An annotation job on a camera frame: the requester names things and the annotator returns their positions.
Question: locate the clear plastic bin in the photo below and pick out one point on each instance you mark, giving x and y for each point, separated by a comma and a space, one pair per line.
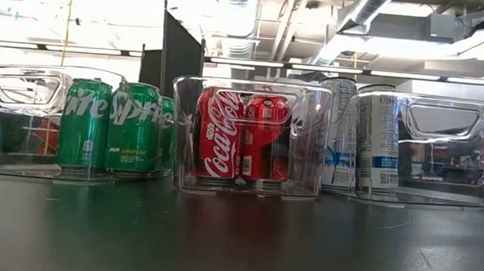
307, 155
452, 163
17, 140

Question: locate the black partition panel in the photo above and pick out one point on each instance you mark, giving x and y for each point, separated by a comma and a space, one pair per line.
179, 57

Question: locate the green Sprite can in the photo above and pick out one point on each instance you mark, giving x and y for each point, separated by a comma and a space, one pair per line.
83, 135
133, 142
165, 140

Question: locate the grey ceiling air unit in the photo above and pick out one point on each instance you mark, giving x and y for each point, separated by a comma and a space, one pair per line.
413, 28

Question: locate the red storage bin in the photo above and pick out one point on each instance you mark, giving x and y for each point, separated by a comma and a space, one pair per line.
49, 138

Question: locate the ceiling light strip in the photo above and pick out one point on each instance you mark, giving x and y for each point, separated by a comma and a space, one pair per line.
405, 75
84, 50
10, 44
477, 81
250, 63
326, 69

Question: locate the red Coca-Cola can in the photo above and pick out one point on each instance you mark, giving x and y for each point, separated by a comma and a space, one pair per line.
266, 141
219, 138

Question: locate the ribbed flexible duct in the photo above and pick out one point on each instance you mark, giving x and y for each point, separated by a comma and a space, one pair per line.
235, 19

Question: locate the silver ventilation duct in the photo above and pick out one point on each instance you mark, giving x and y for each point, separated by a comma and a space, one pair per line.
369, 9

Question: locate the white Celsius can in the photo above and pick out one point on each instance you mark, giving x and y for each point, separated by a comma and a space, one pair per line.
376, 138
341, 132

